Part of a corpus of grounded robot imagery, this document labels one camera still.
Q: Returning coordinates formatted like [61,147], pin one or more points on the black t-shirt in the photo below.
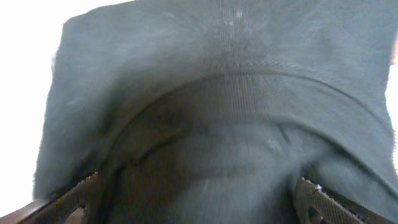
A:
[210,111]

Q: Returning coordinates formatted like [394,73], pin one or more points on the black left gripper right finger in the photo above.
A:
[315,204]

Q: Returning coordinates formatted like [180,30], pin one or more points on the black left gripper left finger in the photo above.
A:
[56,208]

